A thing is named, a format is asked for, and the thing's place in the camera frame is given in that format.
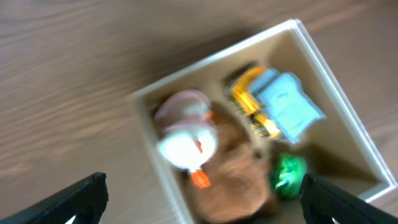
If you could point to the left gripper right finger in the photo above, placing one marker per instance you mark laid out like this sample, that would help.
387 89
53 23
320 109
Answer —
325 203

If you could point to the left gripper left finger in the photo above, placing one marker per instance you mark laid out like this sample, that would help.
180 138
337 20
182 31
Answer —
83 202

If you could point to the green round toy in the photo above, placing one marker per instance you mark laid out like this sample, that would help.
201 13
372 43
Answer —
287 176

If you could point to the white cardboard box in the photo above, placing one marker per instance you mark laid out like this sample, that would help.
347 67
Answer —
339 146

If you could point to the brown plush bear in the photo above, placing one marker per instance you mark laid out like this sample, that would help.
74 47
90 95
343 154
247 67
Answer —
239 180

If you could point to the grey yellow toy truck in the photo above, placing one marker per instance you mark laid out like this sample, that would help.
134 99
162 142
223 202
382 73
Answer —
274 101

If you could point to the pink white duck toy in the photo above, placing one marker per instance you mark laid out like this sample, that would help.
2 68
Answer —
189 136

